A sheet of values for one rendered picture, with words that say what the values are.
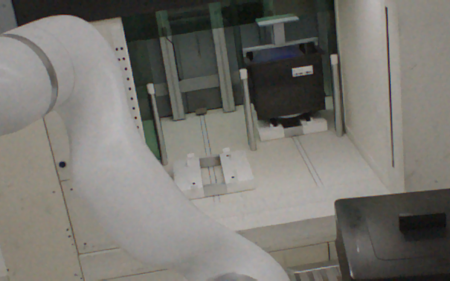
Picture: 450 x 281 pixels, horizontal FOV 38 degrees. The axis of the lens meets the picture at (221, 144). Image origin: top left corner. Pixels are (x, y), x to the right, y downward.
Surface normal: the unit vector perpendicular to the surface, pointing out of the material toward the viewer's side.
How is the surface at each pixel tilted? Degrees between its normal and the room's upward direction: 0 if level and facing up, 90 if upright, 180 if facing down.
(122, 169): 61
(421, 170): 90
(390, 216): 0
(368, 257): 0
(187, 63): 90
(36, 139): 90
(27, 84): 82
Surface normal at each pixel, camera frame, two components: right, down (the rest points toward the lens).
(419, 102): 0.08, 0.36
